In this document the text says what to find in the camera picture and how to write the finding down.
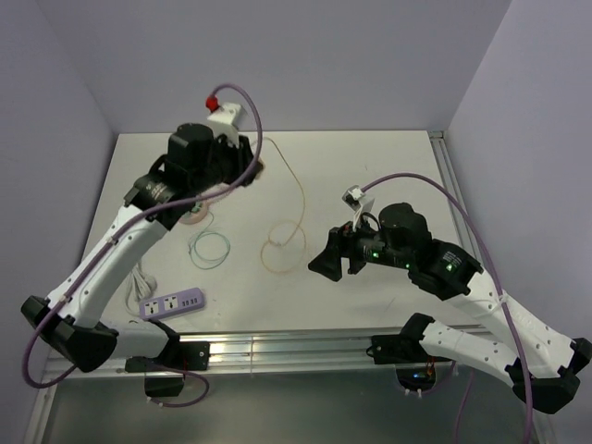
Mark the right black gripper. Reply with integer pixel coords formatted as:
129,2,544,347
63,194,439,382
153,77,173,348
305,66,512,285
307,210,413,280

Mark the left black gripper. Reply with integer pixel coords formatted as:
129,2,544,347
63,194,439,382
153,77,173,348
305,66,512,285
191,129,263,195

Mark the yellow charger cable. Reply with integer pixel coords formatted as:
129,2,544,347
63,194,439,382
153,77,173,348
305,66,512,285
259,137,309,274

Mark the round pink power strip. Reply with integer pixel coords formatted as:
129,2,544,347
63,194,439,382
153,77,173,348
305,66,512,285
179,205,208,225

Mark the thin teal charger cable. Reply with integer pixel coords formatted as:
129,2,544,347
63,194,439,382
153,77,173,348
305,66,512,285
187,215,232,269

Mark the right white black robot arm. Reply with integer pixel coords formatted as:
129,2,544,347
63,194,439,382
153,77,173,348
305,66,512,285
308,203,591,414

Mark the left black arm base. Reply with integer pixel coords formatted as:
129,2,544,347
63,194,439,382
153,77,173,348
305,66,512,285
124,341,210,400

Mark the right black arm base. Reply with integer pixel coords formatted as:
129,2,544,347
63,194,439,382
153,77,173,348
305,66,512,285
365,334,450,391

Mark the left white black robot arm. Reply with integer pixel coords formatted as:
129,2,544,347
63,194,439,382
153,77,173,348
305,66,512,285
21,123,263,373

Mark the purple power strip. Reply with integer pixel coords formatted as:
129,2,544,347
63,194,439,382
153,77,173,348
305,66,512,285
140,288,205,321

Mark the aluminium front rail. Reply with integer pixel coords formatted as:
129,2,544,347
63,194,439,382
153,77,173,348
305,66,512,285
43,328,531,380

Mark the aluminium side rail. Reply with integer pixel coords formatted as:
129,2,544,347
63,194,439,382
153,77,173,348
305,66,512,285
428,131,486,265

